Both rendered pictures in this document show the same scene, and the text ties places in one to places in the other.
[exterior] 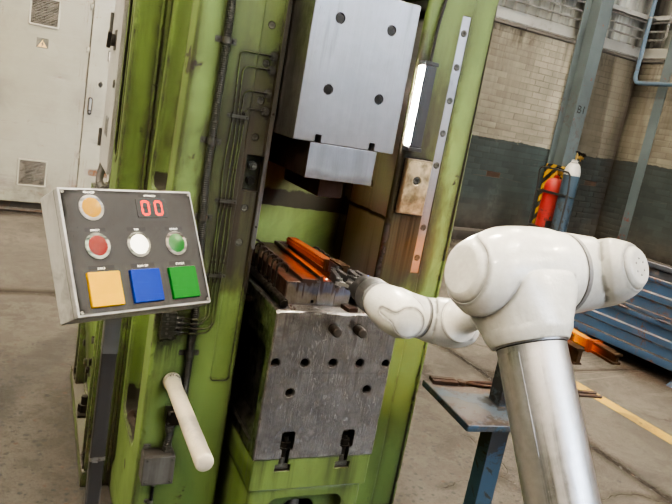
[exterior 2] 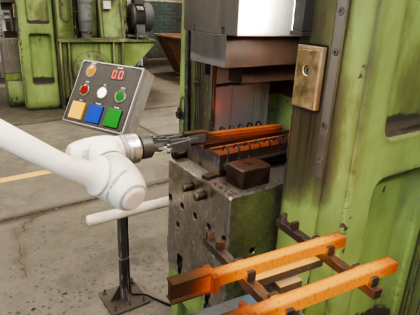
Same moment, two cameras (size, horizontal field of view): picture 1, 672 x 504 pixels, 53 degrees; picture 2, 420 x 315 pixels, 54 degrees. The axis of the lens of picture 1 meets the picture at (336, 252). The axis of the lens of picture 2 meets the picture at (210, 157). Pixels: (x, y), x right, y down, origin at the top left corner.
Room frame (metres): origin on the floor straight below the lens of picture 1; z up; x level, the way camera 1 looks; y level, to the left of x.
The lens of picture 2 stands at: (1.63, -1.29, 1.45)
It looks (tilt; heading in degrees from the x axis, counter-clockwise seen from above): 20 degrees down; 80
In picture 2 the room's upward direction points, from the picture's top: 3 degrees clockwise
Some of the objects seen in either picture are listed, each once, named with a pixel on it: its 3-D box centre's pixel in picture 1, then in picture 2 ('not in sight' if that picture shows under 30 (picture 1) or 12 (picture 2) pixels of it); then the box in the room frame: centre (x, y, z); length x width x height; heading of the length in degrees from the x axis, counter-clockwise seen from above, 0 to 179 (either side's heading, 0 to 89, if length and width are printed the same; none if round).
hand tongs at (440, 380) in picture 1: (518, 387); not in sight; (2.06, -0.66, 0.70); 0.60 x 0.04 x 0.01; 103
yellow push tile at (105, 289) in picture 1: (104, 289); (77, 110); (1.36, 0.47, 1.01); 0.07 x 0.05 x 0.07; 140
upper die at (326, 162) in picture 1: (313, 154); (257, 47); (2.02, 0.12, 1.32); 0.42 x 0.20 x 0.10; 25
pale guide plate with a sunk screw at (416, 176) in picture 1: (414, 187); (308, 77); (2.08, -0.20, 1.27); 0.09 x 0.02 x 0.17; 115
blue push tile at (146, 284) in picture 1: (145, 285); (95, 114); (1.44, 0.40, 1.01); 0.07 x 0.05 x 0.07; 140
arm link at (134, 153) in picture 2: (374, 296); (129, 149); (1.59, -0.11, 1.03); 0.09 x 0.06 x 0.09; 115
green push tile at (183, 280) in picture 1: (183, 282); (113, 118); (1.51, 0.34, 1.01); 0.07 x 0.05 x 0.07; 140
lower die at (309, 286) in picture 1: (294, 270); (249, 147); (2.02, 0.12, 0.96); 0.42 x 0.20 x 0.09; 25
